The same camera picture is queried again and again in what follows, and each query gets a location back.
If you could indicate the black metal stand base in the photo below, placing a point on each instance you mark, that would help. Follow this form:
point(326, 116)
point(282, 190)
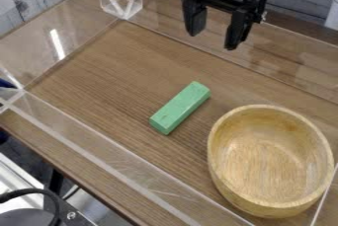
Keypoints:
point(68, 216)

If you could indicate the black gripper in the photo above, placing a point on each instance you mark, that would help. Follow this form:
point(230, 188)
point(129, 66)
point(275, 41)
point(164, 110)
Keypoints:
point(242, 20)

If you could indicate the light wooden bowl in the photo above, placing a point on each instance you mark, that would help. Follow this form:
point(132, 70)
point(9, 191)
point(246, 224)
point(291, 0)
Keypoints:
point(270, 160)

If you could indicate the clear acrylic enclosure wall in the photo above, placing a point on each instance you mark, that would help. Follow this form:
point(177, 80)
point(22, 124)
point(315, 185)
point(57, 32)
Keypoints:
point(93, 66)

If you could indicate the green rectangular block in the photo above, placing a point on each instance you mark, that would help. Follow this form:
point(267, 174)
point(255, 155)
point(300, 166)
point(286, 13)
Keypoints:
point(180, 106)

